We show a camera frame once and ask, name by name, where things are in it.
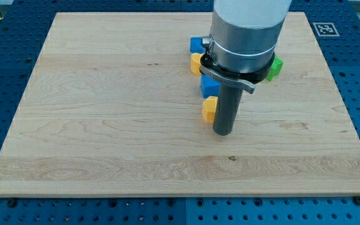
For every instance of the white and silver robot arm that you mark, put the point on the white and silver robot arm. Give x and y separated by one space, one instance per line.
244 33

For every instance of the yellow block lower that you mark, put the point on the yellow block lower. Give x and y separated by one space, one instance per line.
209 109

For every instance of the yellow block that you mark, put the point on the yellow block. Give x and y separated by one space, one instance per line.
209 109
195 63

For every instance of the blue block middle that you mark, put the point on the blue block middle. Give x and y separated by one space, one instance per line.
209 87

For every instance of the blue block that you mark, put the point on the blue block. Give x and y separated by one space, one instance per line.
209 87
196 45

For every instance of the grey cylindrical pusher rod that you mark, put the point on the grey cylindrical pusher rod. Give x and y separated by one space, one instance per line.
226 109

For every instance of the black clamp with silver lever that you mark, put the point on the black clamp with silver lever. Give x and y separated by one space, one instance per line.
242 81

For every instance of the yellow block upper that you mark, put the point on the yellow block upper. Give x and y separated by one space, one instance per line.
195 63

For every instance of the wooden board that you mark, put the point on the wooden board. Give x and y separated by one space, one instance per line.
113 110

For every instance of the blue block upper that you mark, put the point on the blue block upper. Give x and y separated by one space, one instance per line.
196 45

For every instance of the green block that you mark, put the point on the green block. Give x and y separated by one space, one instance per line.
275 68

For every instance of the white fiducial marker tag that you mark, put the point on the white fiducial marker tag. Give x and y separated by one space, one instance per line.
325 29

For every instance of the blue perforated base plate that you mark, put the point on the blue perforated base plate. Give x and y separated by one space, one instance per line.
23 29

